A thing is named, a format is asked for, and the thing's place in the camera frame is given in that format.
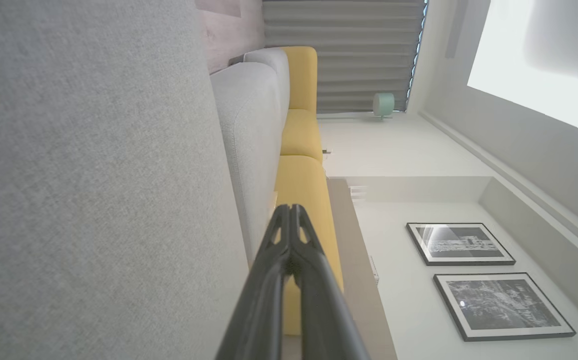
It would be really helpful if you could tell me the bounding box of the yellow sofa cushion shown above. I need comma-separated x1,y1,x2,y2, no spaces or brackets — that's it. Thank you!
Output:
281,46,319,114
279,108,324,162
274,154,345,337

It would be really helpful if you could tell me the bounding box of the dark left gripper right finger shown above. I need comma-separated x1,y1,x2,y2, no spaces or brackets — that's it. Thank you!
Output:
289,204,370,360

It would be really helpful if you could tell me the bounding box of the small black framed picture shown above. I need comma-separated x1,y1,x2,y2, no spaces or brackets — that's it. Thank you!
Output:
406,222,517,267

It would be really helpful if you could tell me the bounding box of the mint green lamp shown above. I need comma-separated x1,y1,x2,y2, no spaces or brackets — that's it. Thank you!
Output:
372,92,396,121

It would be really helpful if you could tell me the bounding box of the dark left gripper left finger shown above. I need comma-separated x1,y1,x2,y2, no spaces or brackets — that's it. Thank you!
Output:
214,203,293,360

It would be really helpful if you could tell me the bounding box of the grey pleated curtain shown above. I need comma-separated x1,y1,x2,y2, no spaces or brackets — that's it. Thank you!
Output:
261,0,428,114

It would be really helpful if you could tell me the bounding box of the large black framed picture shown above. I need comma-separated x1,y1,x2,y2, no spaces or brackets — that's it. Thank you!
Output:
432,272,577,343

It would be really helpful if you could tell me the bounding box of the large grey sofa seat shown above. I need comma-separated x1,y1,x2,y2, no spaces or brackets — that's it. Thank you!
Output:
0,0,251,360

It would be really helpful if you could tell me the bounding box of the grey sofa cushion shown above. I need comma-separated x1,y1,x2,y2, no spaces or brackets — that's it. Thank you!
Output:
210,61,284,267
242,47,291,132

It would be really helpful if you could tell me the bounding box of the beige wooden wall ledge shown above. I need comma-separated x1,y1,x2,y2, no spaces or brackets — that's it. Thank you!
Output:
326,177,399,360

